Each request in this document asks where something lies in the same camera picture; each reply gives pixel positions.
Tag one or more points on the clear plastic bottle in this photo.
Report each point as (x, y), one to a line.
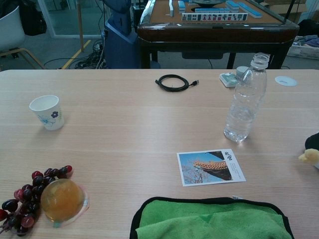
(243, 107)

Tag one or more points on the white paper cup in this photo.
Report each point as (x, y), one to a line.
(46, 117)

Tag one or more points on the orange jelly cup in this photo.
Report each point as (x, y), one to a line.
(62, 201)

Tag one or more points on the palace roof postcard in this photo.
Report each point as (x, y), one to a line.
(211, 169)

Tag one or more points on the pale green packet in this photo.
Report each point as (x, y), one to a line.
(228, 79)

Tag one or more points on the blue machine base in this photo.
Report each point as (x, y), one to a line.
(119, 44)

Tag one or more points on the small grey cylinder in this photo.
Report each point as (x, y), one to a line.
(241, 71)

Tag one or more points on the brown mahjong table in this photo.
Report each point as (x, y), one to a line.
(214, 33)

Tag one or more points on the green cloth with black edge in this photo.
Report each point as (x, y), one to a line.
(211, 219)

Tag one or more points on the row of mahjong tiles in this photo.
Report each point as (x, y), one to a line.
(214, 17)

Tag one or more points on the red grape bunch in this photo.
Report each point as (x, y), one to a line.
(27, 194)

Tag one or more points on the black and white plush doll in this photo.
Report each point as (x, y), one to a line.
(312, 143)

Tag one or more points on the white plastic basket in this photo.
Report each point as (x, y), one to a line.
(302, 51)

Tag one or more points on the black backpack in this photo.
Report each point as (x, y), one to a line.
(32, 20)

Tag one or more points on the white chair with wooden legs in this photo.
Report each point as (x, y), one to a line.
(10, 30)

